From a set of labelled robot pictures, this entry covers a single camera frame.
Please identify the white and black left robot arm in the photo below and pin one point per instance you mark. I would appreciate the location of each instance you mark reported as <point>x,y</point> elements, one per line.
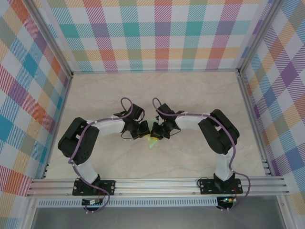
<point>109,126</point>

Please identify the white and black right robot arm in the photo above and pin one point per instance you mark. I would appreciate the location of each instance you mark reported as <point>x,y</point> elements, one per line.
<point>190,121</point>

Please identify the grey metal sheet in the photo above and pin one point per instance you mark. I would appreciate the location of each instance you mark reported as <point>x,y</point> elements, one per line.
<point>155,219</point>

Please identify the small black circuit board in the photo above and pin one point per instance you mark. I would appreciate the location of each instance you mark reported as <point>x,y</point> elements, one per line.
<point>89,202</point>

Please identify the circuit board with green light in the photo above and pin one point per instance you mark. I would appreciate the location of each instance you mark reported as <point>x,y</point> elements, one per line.
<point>227,200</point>

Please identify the wide aluminium mounting rail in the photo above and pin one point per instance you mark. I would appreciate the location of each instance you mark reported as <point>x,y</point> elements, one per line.
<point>155,187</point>

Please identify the thin aluminium wall rail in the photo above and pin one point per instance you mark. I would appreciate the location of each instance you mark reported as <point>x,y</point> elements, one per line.
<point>155,71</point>

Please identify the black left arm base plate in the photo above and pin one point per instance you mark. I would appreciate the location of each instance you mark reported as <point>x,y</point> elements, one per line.
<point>108,187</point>

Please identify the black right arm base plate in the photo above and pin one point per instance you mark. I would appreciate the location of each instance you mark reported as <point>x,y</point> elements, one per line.
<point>207,186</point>

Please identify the aluminium side rail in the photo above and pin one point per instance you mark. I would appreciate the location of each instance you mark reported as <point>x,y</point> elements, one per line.
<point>255,126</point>
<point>58,126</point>

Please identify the aluminium corner post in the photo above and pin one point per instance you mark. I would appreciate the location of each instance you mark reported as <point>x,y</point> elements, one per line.
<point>51,40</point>
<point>259,38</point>

